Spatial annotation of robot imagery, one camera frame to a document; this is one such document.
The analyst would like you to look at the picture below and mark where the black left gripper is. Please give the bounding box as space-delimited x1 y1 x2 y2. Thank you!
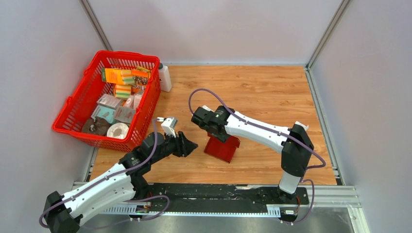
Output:
151 129 199 164

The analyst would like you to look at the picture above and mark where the red paper box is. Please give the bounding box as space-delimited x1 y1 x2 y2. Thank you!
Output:
204 133 240 163

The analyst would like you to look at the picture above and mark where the small white paper piece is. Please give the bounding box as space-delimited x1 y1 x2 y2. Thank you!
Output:
295 121 309 131

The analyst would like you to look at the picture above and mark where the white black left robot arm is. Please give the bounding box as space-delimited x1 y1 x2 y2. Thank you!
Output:
39 131 198 233

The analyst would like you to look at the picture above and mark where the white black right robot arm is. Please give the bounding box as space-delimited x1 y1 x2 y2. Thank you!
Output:
191 106 314 203

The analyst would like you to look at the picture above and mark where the pink white box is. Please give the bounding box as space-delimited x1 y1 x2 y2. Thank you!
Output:
96 94 123 109

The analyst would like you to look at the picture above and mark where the orange green box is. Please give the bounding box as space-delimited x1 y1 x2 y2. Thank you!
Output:
101 68 135 85

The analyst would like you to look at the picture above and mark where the white plastic bottle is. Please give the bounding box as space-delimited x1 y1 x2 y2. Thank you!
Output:
158 63 172 92

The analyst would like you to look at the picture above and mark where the white tape roll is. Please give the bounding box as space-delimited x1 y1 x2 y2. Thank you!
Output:
106 122 129 139

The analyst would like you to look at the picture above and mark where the pink grey packet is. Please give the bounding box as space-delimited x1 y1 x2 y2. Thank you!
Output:
114 106 136 124

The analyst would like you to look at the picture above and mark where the orange snack packet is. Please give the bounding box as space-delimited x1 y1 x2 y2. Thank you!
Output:
132 66 151 93

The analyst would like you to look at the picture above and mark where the yellow green sponge pack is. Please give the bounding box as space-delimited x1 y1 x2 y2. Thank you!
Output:
113 84 132 100

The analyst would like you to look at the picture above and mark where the red plastic basket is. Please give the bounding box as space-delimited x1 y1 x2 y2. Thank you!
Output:
52 50 161 152

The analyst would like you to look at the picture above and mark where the brown bag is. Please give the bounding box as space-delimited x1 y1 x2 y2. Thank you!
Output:
81 116 111 136

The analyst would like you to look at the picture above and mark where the teal white packet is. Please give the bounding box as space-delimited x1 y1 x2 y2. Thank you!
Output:
91 105 116 124

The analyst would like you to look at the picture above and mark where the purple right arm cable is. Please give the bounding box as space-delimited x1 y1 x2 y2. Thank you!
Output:
188 88 326 225

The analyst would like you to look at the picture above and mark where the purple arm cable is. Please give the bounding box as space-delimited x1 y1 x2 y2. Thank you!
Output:
188 88 326 225
39 118 171 230

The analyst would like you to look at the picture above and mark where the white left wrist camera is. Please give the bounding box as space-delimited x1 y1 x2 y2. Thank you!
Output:
156 116 178 137

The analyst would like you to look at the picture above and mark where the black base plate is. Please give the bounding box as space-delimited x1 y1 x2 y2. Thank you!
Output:
146 183 310 214

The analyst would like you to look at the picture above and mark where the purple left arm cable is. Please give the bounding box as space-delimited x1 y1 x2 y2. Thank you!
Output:
39 118 171 230

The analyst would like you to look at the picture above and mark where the right aluminium frame post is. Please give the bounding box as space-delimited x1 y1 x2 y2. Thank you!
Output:
306 0 352 70

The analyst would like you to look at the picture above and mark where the aluminium frame post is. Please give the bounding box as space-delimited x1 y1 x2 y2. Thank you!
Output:
79 0 113 51
306 0 352 70

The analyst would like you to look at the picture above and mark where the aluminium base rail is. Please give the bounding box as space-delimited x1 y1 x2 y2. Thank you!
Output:
56 182 371 233

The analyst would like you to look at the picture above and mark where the left aluminium frame post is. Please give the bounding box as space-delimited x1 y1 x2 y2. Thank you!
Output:
79 0 113 51

